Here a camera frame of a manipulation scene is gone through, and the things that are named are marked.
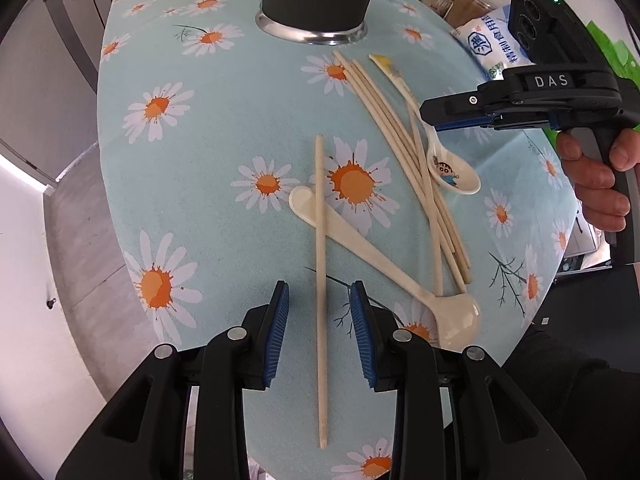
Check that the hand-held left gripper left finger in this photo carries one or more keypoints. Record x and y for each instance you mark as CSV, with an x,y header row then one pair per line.
x,y
276,332

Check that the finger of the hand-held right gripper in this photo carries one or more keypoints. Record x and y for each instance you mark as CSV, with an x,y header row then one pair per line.
x,y
452,107
465,124

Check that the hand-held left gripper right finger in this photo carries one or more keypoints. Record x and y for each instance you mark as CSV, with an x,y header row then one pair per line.
x,y
362,335

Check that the cartoon print ceramic spoon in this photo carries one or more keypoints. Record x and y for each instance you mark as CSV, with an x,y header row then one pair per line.
x,y
450,172

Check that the wooden chopstick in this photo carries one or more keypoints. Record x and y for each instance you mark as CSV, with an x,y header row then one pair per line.
x,y
428,210
395,125
411,160
320,270
393,160
401,160

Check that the cream plastic spoon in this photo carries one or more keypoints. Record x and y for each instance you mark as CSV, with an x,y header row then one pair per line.
x,y
380,267

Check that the person's right hand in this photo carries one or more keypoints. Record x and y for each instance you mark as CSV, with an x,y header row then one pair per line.
x,y
597,190

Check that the white blue salt bag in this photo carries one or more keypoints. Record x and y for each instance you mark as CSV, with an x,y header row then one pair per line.
x,y
487,45

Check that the green patterned bag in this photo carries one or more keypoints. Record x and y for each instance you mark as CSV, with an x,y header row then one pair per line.
x,y
620,55

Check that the brown jar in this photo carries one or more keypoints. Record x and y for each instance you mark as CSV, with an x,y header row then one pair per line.
x,y
470,10

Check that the daisy print teal tablecloth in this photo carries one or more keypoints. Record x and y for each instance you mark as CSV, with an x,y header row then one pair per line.
x,y
225,240

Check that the grey metal box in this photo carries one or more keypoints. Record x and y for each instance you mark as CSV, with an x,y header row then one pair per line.
x,y
582,247

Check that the person's black clothing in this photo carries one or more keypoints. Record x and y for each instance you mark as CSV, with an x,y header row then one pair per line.
x,y
575,400

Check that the grey cabinet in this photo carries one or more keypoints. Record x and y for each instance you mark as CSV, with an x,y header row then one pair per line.
x,y
85,35

